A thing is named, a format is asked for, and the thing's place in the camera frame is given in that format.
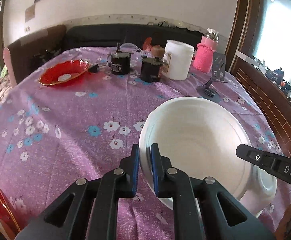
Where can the black sofa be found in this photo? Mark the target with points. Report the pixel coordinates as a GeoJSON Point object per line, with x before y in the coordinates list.
{"type": "Point", "coordinates": [109, 35]}

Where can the wooden cabinet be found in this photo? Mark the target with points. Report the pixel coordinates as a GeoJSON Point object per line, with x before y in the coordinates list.
{"type": "Point", "coordinates": [269, 98]}

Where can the pink armchair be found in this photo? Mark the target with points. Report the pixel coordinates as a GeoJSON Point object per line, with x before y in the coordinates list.
{"type": "Point", "coordinates": [8, 63]}

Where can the pink sleeved bottle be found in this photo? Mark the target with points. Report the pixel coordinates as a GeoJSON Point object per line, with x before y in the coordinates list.
{"type": "Point", "coordinates": [205, 50]}

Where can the white plastic jar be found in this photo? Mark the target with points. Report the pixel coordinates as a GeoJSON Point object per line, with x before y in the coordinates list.
{"type": "Point", "coordinates": [178, 58]}

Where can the black motor left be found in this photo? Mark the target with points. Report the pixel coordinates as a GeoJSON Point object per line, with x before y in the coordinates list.
{"type": "Point", "coordinates": [120, 61]}

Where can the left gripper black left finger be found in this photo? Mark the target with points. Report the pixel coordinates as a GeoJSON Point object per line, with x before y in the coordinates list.
{"type": "Point", "coordinates": [87, 209]}

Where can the large red wedding plate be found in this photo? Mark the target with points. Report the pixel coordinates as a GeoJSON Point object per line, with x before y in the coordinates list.
{"type": "Point", "coordinates": [9, 227]}

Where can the black motor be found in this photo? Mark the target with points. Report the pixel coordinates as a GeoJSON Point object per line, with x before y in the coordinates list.
{"type": "Point", "coordinates": [151, 69]}
{"type": "Point", "coordinates": [120, 61]}

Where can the large white bowl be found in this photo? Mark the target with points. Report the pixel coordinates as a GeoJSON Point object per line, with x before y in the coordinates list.
{"type": "Point", "coordinates": [200, 138]}

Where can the small red glass plate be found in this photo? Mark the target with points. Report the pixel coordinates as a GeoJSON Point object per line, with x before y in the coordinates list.
{"type": "Point", "coordinates": [64, 73]}

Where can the purple floral tablecloth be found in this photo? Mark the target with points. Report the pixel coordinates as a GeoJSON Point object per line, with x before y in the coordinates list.
{"type": "Point", "coordinates": [49, 137]}

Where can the black phone stand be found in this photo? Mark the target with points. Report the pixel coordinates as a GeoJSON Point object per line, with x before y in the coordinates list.
{"type": "Point", "coordinates": [207, 91]}

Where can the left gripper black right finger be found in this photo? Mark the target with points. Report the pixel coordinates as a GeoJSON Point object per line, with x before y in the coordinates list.
{"type": "Point", "coordinates": [203, 209]}

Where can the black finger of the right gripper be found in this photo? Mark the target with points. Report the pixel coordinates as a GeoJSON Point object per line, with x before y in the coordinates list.
{"type": "Point", "coordinates": [262, 159]}

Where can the small white bowl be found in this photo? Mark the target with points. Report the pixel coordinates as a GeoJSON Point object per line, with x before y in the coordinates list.
{"type": "Point", "coordinates": [260, 192]}

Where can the black motor right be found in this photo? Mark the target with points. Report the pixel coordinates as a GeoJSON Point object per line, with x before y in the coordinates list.
{"type": "Point", "coordinates": [151, 69]}

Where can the red plastic bag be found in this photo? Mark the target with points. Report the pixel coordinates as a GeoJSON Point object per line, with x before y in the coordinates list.
{"type": "Point", "coordinates": [147, 44]}

